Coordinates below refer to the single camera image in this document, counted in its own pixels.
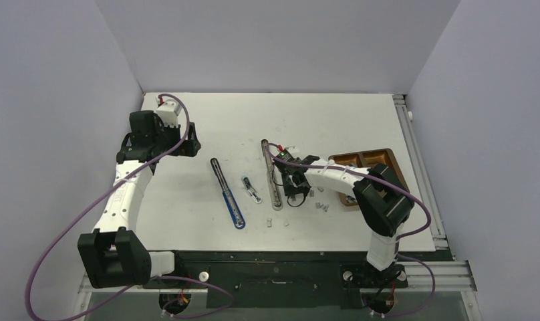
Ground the blue stapler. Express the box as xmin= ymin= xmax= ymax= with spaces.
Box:
xmin=210 ymin=158 xmax=245 ymax=229

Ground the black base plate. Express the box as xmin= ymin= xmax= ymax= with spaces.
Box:
xmin=97 ymin=250 xmax=454 ymax=310

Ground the light blue staple box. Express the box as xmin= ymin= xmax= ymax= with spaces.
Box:
xmin=241 ymin=176 xmax=262 ymax=204

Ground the purple cable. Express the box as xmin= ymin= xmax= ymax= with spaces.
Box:
xmin=266 ymin=142 xmax=436 ymax=319
xmin=24 ymin=93 xmax=235 ymax=321

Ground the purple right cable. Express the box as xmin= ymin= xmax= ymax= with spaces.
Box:
xmin=266 ymin=142 xmax=436 ymax=319

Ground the silver black stapler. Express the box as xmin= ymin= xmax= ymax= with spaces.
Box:
xmin=261 ymin=139 xmax=283 ymax=211

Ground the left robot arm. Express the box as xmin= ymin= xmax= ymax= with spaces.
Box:
xmin=78 ymin=110 xmax=201 ymax=288

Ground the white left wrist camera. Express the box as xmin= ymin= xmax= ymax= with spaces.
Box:
xmin=154 ymin=100 xmax=182 ymax=128

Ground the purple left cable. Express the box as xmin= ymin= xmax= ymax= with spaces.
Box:
xmin=24 ymin=93 xmax=235 ymax=321

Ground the brown plastic divided tray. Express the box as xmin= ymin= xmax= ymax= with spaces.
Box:
xmin=328 ymin=148 xmax=408 ymax=189

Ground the aluminium frame rail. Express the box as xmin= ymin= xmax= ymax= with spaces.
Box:
xmin=77 ymin=94 xmax=479 ymax=295

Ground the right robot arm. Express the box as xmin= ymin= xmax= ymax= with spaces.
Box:
xmin=273 ymin=150 xmax=414 ymax=286

